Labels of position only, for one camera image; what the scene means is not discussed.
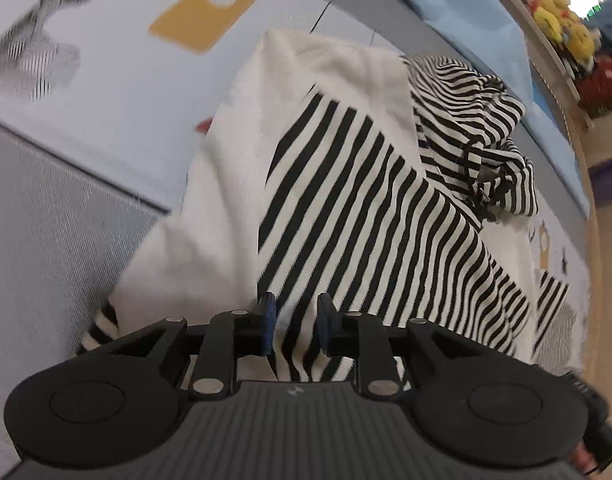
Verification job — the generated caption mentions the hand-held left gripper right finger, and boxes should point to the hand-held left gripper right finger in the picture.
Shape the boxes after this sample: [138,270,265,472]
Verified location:
[317,292,518,402]

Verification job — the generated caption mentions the yellow plush toys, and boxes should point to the yellow plush toys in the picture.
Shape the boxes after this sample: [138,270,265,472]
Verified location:
[523,0,604,78]

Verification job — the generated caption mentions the printed light blue play mat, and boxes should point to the printed light blue play mat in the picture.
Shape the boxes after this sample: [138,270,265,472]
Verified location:
[0,0,589,376]

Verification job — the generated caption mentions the light blue blanket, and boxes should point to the light blue blanket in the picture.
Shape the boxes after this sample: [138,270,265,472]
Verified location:
[371,0,589,216]

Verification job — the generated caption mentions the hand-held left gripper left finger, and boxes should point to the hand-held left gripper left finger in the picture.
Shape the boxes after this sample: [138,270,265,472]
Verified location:
[93,292,277,402]

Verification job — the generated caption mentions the cream black striped hoodie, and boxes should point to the cream black striped hoodie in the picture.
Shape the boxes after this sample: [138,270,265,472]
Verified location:
[76,29,571,383]

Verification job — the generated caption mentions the wooden rail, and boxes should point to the wooden rail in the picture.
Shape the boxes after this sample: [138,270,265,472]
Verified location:
[496,0,607,376]

